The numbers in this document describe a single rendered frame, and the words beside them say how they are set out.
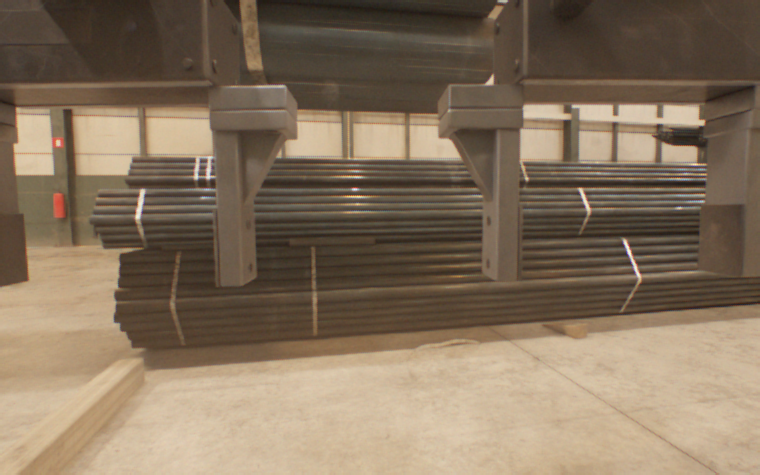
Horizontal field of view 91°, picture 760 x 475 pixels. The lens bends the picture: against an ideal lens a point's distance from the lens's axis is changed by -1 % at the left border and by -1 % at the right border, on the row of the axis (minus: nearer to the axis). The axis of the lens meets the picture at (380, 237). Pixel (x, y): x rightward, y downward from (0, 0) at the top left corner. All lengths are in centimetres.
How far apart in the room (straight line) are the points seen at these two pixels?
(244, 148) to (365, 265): 182
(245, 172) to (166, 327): 193
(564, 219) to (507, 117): 237
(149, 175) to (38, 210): 809
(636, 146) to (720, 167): 1299
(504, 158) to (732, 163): 13
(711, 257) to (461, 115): 17
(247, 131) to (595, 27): 18
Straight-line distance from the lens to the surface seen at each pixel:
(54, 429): 147
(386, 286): 200
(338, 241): 203
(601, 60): 23
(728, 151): 29
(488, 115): 21
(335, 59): 97
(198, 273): 205
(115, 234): 228
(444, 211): 218
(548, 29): 22
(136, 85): 23
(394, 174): 260
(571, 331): 232
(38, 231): 1073
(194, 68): 22
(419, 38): 99
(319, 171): 254
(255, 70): 100
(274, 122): 21
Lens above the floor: 69
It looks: 4 degrees down
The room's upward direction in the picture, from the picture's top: 1 degrees counter-clockwise
